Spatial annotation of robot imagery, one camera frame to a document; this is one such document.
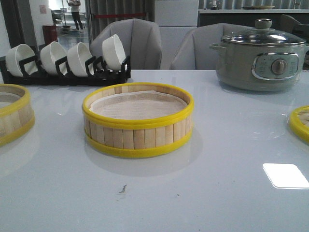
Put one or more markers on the black dish rack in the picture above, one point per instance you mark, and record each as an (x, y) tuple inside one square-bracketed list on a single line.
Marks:
[(97, 73)]

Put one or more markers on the person in background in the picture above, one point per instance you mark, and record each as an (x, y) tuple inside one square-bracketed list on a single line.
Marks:
[(75, 12)]

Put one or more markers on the grey chair left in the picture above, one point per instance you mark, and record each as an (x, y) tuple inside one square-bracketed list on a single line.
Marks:
[(141, 40)]

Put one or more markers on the bamboo steamer basket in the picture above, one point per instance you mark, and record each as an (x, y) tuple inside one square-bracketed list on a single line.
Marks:
[(17, 118), (138, 138)]

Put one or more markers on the grey chair right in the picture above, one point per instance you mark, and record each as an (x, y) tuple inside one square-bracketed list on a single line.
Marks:
[(194, 52)]

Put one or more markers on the yellow woven steamer lid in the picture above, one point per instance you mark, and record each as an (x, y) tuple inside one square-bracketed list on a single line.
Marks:
[(299, 122)]

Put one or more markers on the white steamer liner cloth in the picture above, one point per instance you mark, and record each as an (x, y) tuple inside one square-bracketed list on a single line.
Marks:
[(139, 105)]

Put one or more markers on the white cabinet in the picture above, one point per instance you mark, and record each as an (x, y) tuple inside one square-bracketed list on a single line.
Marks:
[(175, 18)]

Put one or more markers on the white bowl far left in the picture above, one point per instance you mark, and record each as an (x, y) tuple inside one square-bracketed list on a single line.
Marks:
[(16, 54)]

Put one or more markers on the white bowl right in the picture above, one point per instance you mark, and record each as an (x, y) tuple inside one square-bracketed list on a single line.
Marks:
[(113, 52)]

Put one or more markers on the grey counter shelf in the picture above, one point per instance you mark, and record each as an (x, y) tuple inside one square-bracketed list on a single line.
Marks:
[(248, 17)]

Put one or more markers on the glass pot lid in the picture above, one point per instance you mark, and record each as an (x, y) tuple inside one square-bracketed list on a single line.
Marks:
[(263, 35)]

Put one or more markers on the red bin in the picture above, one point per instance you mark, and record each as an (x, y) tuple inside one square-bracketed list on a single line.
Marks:
[(49, 33)]

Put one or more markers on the grey electric cooking pot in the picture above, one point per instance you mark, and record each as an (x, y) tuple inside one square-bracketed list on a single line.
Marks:
[(259, 68)]

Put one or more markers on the white bowl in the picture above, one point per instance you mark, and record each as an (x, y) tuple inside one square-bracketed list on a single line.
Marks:
[(16, 54), (113, 52), (50, 54), (77, 57)]

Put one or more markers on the grey chair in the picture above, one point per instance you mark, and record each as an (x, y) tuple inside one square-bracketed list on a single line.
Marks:
[(194, 52), (141, 40)]

